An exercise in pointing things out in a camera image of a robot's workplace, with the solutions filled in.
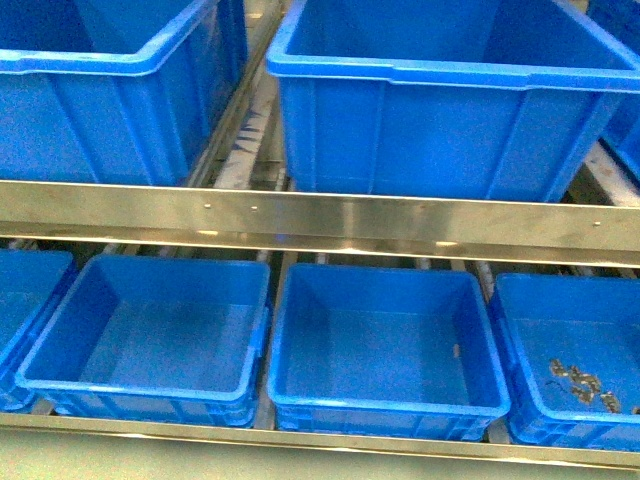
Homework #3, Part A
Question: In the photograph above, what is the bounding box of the lower middle blue bin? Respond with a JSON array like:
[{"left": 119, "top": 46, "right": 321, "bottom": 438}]
[{"left": 267, "top": 263, "right": 511, "bottom": 442}]

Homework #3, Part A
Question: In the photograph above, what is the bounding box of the blue bin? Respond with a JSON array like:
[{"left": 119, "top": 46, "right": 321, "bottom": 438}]
[
  {"left": 16, "top": 255, "right": 271, "bottom": 428},
  {"left": 267, "top": 263, "right": 511, "bottom": 442},
  {"left": 1, "top": 249, "right": 77, "bottom": 412},
  {"left": 488, "top": 273, "right": 639, "bottom": 452}
]

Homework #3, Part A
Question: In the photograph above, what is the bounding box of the blue crate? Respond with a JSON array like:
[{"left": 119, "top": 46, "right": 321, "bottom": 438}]
[
  {"left": 587, "top": 1, "right": 639, "bottom": 181},
  {"left": 266, "top": 1, "right": 635, "bottom": 203},
  {"left": 1, "top": 1, "right": 248, "bottom": 186}
]

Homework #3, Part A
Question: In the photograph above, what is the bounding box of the far right lower blue bin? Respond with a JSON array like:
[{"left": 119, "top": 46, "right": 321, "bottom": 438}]
[{"left": 488, "top": 273, "right": 639, "bottom": 452}]

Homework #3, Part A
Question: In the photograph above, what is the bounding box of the upper left blue crate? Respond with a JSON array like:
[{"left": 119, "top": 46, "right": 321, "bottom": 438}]
[{"left": 1, "top": 1, "right": 248, "bottom": 186}]

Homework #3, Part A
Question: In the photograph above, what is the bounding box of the far left lower blue bin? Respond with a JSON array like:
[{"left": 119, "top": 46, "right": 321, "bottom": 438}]
[{"left": 1, "top": 249, "right": 77, "bottom": 412}]

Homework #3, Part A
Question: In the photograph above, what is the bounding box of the small black parts pile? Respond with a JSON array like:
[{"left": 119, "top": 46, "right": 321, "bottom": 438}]
[{"left": 547, "top": 358, "right": 624, "bottom": 414}]

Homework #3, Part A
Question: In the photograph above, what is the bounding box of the far upper right blue crate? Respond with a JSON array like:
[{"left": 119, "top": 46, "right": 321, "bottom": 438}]
[{"left": 587, "top": 1, "right": 639, "bottom": 181}]

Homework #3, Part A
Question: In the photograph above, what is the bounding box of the steel divider rail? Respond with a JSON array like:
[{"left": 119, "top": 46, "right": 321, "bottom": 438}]
[{"left": 184, "top": 1, "right": 289, "bottom": 190}]

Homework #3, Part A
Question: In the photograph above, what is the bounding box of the steel shelf front rail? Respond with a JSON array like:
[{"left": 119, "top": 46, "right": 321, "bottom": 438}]
[{"left": 1, "top": 181, "right": 639, "bottom": 267}]

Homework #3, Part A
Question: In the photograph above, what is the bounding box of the lower steel front rail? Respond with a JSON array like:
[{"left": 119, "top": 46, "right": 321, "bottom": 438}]
[{"left": 1, "top": 413, "right": 639, "bottom": 471}]

